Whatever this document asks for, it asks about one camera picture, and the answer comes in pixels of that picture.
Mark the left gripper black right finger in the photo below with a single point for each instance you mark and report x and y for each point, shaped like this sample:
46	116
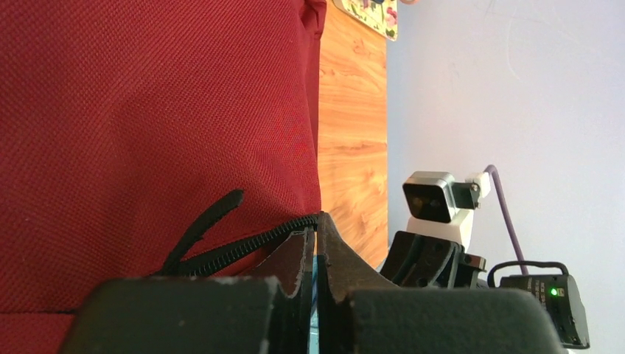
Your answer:
360	311

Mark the teal blue wallet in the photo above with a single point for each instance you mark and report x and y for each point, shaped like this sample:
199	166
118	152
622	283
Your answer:
314	327

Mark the red student backpack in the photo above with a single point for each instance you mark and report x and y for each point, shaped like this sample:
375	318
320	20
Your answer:
123	121

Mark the floral rectangular tray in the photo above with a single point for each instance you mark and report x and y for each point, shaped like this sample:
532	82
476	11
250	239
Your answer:
380	16

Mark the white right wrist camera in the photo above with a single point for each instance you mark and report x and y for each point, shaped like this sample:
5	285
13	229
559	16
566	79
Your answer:
442	207

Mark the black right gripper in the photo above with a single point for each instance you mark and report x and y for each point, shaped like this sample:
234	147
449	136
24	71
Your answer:
418	261

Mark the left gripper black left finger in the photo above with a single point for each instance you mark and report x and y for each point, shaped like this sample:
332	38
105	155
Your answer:
266	310

